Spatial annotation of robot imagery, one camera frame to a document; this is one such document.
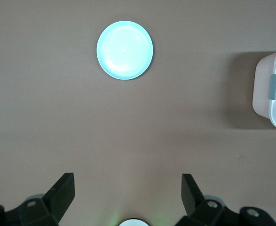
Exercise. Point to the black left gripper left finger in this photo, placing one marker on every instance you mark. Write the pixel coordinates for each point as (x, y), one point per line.
(46, 212)

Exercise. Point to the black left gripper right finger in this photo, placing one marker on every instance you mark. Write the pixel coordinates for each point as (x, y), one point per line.
(206, 214)

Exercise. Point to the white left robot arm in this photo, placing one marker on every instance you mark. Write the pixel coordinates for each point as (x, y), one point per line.
(133, 222)

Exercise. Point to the white lidded storage box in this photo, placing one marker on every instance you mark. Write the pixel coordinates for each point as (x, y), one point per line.
(261, 89)

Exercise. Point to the light blue round plate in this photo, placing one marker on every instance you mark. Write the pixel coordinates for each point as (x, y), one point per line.
(124, 50)

